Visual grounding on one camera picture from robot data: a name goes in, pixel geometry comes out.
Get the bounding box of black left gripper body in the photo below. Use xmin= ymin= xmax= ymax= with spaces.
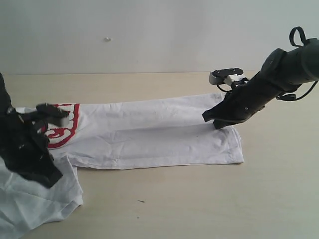
xmin=0 ymin=109 xmax=54 ymax=183

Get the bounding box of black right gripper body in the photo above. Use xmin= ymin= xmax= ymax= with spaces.
xmin=211 ymin=74 xmax=282 ymax=125

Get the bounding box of white t-shirt red lettering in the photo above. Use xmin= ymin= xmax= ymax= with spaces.
xmin=0 ymin=94 xmax=244 ymax=239

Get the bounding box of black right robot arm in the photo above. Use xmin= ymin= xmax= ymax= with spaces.
xmin=202 ymin=38 xmax=319 ymax=129

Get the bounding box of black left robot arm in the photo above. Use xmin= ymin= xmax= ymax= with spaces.
xmin=0 ymin=78 xmax=69 ymax=188

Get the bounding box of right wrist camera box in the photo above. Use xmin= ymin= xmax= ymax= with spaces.
xmin=209 ymin=67 xmax=245 ymax=86

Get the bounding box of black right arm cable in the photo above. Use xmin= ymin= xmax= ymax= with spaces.
xmin=276 ymin=25 xmax=319 ymax=102

